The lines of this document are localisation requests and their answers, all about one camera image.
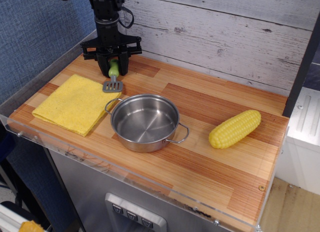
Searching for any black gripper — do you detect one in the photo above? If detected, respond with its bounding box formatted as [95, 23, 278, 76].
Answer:
[80, 19, 142, 77]

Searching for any green handled grey spatula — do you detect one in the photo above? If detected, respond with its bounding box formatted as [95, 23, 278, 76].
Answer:
[102, 59, 123, 93]

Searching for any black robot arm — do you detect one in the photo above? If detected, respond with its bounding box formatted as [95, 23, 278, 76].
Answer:
[80, 0, 142, 77]

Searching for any yellow plastic corn cob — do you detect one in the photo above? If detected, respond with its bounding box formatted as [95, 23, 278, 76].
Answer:
[208, 110, 262, 149]

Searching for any yellow folded cloth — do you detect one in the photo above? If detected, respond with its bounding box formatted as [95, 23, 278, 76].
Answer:
[32, 74, 121, 137]

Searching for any stainless steel pot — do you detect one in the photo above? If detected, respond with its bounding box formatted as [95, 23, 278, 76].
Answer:
[104, 94, 190, 153]

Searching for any clear acrylic edge guard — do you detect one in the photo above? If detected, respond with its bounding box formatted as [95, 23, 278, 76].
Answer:
[0, 116, 260, 232]

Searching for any silver dispenser button panel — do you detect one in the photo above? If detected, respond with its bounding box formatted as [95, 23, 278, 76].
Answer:
[104, 193, 168, 232]

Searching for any yellow black object bottom left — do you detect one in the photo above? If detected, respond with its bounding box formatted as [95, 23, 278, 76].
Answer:
[18, 221, 45, 232]

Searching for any white aluminium block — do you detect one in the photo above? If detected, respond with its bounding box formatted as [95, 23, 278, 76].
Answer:
[275, 87, 320, 194]

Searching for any black cable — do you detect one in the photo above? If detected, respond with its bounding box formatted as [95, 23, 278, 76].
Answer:
[118, 6, 135, 29]

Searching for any black right frame post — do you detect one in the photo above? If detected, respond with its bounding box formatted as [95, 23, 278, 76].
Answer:
[281, 0, 320, 117]

